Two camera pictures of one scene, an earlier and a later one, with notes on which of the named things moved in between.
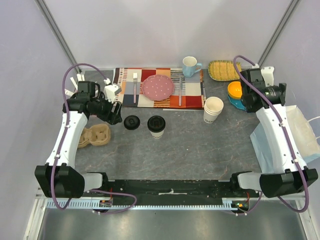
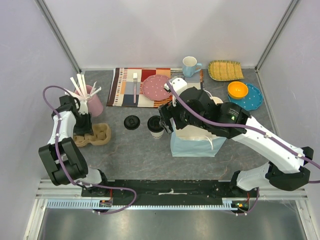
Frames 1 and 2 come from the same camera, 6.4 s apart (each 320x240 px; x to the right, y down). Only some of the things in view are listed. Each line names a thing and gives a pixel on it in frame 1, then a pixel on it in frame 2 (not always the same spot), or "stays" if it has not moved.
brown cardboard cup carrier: [98, 135] stays
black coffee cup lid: [156, 124] stays
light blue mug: [190, 66] stays
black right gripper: [282, 91] → [165, 116]
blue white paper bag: [303, 135] → [193, 141]
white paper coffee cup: [157, 135] stays
